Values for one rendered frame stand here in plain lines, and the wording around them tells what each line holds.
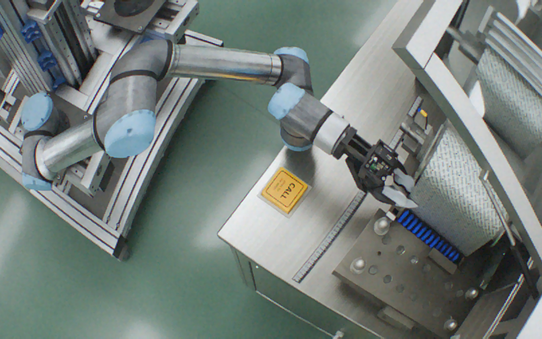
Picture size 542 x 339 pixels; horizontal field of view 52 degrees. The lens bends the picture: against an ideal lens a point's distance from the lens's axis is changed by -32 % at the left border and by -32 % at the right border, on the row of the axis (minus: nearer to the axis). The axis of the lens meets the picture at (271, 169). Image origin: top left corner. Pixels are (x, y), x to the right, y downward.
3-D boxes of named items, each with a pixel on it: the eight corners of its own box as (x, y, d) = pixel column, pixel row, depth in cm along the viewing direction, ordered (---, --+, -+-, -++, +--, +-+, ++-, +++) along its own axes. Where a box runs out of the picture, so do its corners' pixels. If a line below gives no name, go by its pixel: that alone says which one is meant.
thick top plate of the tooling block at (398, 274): (375, 213, 160) (379, 207, 154) (479, 293, 154) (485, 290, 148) (331, 274, 157) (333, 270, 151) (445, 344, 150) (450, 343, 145)
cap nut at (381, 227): (380, 214, 154) (383, 210, 150) (392, 224, 153) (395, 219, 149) (370, 229, 153) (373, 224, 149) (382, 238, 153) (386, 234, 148)
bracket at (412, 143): (397, 155, 171) (415, 111, 142) (415, 171, 170) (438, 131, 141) (386, 172, 170) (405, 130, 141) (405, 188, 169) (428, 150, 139)
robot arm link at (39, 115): (61, 101, 174) (51, 84, 161) (58, 146, 170) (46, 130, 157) (32, 107, 174) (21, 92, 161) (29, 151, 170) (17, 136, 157)
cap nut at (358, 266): (357, 254, 152) (360, 251, 148) (370, 263, 151) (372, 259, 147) (346, 268, 151) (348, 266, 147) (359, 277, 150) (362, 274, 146)
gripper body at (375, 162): (382, 186, 142) (333, 148, 144) (377, 197, 150) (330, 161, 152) (402, 155, 144) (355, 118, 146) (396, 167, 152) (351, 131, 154)
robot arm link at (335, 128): (312, 148, 153) (335, 117, 155) (331, 163, 153) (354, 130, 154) (313, 136, 146) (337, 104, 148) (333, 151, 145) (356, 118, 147)
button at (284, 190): (280, 169, 170) (281, 165, 168) (308, 187, 169) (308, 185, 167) (261, 195, 169) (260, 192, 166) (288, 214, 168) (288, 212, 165)
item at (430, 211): (403, 204, 156) (417, 181, 138) (466, 255, 152) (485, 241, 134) (402, 206, 156) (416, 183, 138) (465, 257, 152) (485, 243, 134)
